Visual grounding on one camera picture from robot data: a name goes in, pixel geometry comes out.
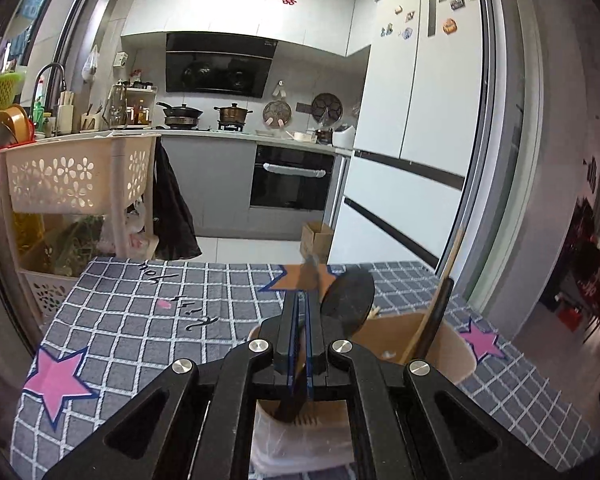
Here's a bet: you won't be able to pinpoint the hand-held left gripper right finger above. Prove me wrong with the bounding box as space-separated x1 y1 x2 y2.
305 292 546 480

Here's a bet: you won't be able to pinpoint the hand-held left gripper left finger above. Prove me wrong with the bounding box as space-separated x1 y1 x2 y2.
42 292 303 480

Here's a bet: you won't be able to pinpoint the pink plastic utensil holder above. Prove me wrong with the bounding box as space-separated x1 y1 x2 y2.
247 310 477 478

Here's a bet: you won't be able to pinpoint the orange plastic basin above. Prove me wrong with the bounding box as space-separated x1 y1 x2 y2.
0 105 36 148

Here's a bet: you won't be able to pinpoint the red wall decoration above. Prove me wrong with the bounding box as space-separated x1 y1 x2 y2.
567 200 600 301

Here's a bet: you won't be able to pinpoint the black wok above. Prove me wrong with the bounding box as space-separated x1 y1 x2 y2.
156 101 204 126

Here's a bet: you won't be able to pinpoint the beige flower-cutout storage cart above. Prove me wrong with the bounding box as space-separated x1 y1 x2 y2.
0 132 163 331

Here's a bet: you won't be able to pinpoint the white refrigerator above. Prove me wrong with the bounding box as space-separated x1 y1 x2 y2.
327 0 486 268

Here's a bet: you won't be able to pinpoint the large round steamer rack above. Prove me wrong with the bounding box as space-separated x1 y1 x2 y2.
311 92 342 123

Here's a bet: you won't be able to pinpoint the white upper kitchen cabinets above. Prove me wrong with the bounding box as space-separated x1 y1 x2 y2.
121 0 371 58

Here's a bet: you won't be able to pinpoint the brass cooking pot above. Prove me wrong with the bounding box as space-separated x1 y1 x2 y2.
213 102 254 126

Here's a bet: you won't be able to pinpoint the cardboard box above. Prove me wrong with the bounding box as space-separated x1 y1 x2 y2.
301 221 335 265

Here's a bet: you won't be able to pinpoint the red box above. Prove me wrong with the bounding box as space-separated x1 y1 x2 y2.
557 307 583 331

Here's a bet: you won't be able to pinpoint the hanging white plastic bag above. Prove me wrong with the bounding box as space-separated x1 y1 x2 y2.
81 45 101 82

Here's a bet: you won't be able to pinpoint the small round steamer rack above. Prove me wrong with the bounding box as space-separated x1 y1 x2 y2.
262 100 292 127

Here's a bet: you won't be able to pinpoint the hanging black cloth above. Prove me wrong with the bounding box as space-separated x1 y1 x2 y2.
152 136 202 261

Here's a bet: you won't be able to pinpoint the kitchen faucet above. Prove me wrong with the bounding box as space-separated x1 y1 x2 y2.
32 63 67 111

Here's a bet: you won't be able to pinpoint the black built-in oven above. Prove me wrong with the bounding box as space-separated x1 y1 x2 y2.
250 144 337 211

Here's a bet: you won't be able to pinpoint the black range hood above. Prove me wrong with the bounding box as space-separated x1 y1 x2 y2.
165 32 279 98

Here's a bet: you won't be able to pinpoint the grey checked star tablecloth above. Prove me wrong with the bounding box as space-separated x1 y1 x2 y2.
10 257 600 480

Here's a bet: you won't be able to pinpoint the group of fridge magnets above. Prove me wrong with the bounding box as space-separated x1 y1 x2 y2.
380 0 478 41

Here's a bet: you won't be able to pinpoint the grey kitchen base cabinet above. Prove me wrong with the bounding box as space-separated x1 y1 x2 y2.
55 127 353 238

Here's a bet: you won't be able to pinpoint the yellow plastic basket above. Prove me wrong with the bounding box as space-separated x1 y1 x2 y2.
0 72 27 113

